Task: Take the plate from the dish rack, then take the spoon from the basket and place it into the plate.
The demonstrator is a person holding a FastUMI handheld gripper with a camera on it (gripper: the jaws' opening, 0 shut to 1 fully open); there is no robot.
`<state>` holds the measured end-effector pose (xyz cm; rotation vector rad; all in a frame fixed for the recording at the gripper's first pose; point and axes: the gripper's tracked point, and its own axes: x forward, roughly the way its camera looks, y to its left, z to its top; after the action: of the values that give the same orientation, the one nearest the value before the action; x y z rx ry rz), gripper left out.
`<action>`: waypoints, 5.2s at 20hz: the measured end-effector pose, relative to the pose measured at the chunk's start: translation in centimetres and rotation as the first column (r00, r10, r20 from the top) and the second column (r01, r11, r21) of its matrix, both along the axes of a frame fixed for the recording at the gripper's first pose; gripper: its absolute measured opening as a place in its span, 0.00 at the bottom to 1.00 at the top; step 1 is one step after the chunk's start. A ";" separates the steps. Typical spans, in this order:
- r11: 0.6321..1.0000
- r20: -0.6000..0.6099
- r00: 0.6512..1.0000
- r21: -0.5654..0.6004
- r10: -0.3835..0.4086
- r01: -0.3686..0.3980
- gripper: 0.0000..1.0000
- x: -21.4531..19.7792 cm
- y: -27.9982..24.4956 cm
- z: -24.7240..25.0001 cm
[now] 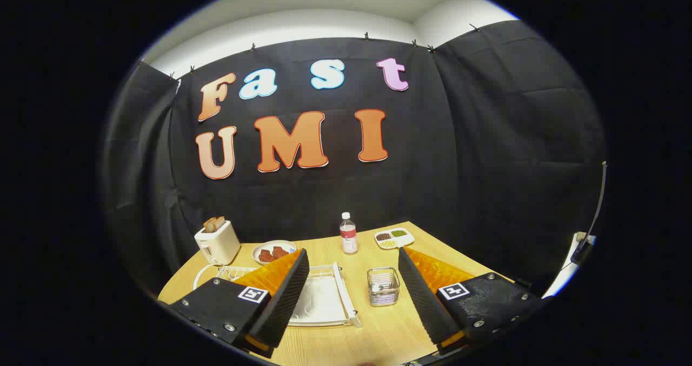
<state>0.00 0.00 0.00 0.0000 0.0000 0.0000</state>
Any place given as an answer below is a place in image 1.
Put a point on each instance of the white divided dish with beans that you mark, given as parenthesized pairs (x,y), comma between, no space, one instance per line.
(394,239)

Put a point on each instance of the clear water bottle red label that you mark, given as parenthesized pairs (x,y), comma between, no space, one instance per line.
(348,236)

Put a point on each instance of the black backdrop cloth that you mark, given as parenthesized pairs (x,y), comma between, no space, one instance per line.
(432,166)

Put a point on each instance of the white dish rack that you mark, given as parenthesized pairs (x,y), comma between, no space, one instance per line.
(324,301)

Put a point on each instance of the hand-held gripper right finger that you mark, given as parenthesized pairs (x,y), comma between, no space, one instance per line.
(424,301)

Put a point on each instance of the red meat piece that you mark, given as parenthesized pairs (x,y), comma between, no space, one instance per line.
(280,252)
(265,255)

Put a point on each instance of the beige plate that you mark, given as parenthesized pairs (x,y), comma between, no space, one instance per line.
(270,244)

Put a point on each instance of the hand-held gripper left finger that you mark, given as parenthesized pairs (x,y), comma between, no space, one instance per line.
(284,301)

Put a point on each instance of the toast slice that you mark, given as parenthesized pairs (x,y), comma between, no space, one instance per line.
(220,223)
(209,225)

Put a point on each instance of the cream toaster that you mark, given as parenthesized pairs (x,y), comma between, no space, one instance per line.
(219,244)

